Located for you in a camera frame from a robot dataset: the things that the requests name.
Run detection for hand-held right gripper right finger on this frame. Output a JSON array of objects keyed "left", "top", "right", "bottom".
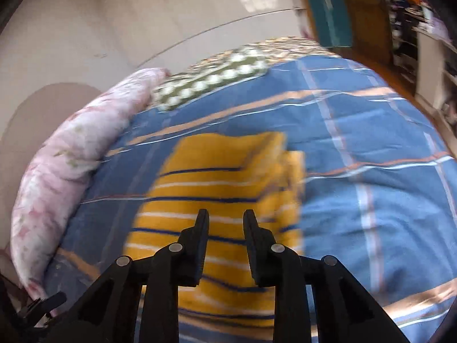
[{"left": 243, "top": 210, "right": 411, "bottom": 343}]

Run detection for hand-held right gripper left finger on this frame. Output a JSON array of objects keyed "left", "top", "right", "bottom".
[{"left": 53, "top": 209, "right": 210, "bottom": 343}]

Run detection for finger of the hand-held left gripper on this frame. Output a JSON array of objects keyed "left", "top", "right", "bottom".
[{"left": 18, "top": 292, "right": 68, "bottom": 322}]

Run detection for yellow striped knit sweater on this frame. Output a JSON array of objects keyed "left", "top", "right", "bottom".
[{"left": 123, "top": 132, "right": 307, "bottom": 327}]

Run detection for open rack with clothes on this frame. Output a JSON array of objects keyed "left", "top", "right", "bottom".
[{"left": 384, "top": 0, "right": 434, "bottom": 86}]

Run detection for blue plaid bed sheet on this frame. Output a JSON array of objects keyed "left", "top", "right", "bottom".
[{"left": 43, "top": 55, "right": 457, "bottom": 343}]

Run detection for pink floral quilt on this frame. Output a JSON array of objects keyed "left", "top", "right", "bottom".
[{"left": 10, "top": 68, "right": 170, "bottom": 299}]

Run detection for green dotted pillow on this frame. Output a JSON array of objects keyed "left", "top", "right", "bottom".
[{"left": 152, "top": 48, "right": 268, "bottom": 111}]

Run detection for yellow patterned pillow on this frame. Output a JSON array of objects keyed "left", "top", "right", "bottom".
[{"left": 186, "top": 36, "right": 340, "bottom": 74}]

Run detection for white glossy wardrobe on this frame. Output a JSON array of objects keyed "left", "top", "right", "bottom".
[{"left": 0, "top": 0, "right": 311, "bottom": 251}]

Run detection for teal glass door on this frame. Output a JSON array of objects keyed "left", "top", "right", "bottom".
[{"left": 296, "top": 0, "right": 354, "bottom": 48}]

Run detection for cream television cabinet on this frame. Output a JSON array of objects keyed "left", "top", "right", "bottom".
[{"left": 414, "top": 25, "right": 457, "bottom": 140}]

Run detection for brown wooden door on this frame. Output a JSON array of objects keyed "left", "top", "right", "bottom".
[{"left": 337, "top": 0, "right": 393, "bottom": 67}]

